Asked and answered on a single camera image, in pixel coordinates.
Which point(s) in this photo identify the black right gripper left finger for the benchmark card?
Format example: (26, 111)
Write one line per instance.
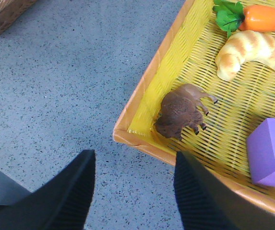
(61, 204)

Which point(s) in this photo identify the brown toy bison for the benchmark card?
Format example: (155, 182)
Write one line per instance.
(179, 109)

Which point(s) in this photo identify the toy carrot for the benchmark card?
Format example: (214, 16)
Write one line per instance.
(232, 16)

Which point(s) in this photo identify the brown wicker basket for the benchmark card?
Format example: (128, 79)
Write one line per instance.
(10, 10)

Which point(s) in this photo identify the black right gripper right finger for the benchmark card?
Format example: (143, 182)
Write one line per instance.
(205, 203)

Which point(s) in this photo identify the purple foam block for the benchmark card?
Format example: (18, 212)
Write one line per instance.
(261, 153)

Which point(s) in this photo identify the toy croissant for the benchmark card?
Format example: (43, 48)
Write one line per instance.
(242, 47)

